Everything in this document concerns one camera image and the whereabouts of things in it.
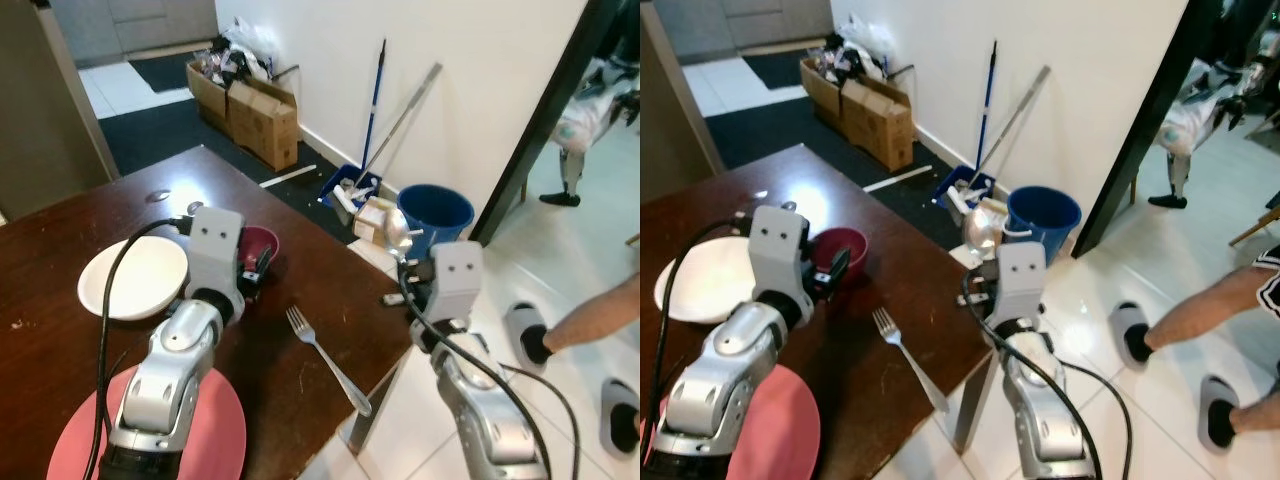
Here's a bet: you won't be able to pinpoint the grey slipper with black sock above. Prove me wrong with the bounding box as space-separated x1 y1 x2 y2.
1109 301 1157 367
503 302 552 367
1197 374 1243 453
599 377 641 458

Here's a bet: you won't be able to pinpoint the blue mop wringer tray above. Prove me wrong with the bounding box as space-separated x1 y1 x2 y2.
319 163 384 211
934 164 998 213

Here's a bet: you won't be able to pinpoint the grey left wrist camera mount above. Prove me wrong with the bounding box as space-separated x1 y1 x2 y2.
186 206 247 303
749 204 814 303

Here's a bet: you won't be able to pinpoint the wooden chair leg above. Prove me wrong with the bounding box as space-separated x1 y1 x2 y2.
1229 204 1280 247

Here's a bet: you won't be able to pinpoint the black white shorts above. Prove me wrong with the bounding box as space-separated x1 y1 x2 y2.
1253 244 1280 321

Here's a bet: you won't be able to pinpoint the white stick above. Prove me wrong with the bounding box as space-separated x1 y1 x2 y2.
259 164 319 190
862 164 934 194

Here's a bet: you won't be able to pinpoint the beige bag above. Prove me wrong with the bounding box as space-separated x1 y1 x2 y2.
353 196 401 247
975 196 1013 241

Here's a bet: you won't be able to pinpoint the bare person leg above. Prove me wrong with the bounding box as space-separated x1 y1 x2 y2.
543 274 641 353
1228 394 1280 434
1143 264 1280 353

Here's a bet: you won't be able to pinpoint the long silver metal pole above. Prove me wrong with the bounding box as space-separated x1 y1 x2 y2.
362 62 444 179
972 65 1052 179

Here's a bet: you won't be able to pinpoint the white plastic bags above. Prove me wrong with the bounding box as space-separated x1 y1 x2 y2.
812 14 889 85
196 18 273 87

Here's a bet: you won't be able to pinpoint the blue mop handle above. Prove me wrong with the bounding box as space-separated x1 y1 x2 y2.
974 40 999 171
359 39 389 173

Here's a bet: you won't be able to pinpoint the small dark door mat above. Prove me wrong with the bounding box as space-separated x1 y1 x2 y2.
742 50 807 91
127 50 217 94

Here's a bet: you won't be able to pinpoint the blue plastic bucket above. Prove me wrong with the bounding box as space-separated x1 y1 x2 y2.
396 184 476 259
1006 185 1084 265

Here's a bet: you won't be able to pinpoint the open brown cardboard box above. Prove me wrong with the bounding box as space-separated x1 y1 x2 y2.
186 58 233 133
799 56 847 129

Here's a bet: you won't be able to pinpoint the large brown cardboard box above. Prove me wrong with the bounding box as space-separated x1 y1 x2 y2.
840 76 915 173
226 78 301 173

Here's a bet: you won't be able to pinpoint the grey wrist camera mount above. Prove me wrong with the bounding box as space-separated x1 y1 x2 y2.
994 242 1047 325
749 204 814 303
186 206 247 303
429 240 485 325

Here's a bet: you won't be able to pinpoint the white round plate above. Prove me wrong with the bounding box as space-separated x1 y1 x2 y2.
654 236 758 325
77 236 192 323

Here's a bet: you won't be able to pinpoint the dark red bowl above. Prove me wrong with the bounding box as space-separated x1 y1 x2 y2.
238 226 282 283
810 227 870 293

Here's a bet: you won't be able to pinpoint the grey table leg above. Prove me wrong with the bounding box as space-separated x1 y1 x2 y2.
348 356 409 456
953 348 1003 454

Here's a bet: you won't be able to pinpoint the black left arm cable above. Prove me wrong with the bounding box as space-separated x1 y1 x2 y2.
84 215 193 480
642 212 757 479

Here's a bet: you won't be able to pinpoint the dark floor rug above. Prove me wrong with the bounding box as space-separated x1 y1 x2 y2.
704 96 967 251
98 96 357 243

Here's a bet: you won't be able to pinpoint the grey cabinet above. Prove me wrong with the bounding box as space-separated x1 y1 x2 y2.
50 0 218 69
658 0 833 63

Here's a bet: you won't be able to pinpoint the pink round plate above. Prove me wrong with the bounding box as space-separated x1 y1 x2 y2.
642 364 823 480
46 364 248 480

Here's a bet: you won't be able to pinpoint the white humanoid robot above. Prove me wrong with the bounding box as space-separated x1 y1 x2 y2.
538 55 641 209
1147 52 1257 210

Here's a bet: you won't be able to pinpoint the black door frame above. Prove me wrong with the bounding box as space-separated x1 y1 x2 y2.
1071 0 1225 260
469 0 623 247

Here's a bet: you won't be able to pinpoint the silver metal fork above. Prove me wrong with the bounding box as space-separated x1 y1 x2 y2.
285 305 374 418
872 306 952 414

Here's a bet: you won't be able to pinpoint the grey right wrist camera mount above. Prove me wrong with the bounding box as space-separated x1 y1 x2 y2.
429 240 485 325
994 242 1047 325

